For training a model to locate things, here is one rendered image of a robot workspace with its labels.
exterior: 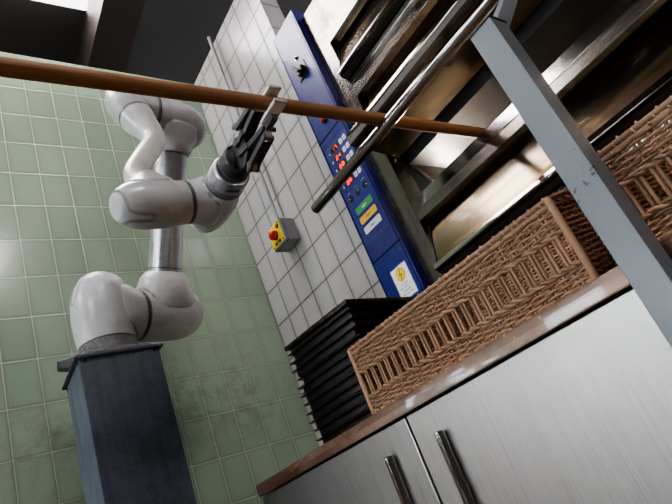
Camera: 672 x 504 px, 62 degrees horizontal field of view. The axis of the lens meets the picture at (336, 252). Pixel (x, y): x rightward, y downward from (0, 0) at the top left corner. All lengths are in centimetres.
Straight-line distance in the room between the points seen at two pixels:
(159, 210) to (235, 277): 117
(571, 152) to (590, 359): 27
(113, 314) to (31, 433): 50
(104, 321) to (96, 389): 20
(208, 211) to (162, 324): 51
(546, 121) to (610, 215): 15
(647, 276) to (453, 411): 41
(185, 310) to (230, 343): 51
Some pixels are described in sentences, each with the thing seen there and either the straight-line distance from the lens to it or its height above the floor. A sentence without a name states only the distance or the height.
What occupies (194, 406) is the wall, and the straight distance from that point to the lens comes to 209.
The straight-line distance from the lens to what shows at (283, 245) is 219.
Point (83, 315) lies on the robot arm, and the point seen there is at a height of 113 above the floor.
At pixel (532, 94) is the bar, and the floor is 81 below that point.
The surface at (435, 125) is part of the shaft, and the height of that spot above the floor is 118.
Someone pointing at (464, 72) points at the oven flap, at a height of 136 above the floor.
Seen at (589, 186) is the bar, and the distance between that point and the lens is 74.
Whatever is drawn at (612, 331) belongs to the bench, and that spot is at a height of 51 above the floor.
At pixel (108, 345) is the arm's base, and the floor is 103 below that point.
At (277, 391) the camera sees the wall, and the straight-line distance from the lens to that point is 224.
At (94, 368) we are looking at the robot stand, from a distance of 153.
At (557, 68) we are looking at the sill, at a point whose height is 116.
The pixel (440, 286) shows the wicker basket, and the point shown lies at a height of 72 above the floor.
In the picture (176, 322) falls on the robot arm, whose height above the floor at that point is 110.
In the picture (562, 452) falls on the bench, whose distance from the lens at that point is 87.
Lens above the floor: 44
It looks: 24 degrees up
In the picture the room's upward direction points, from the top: 23 degrees counter-clockwise
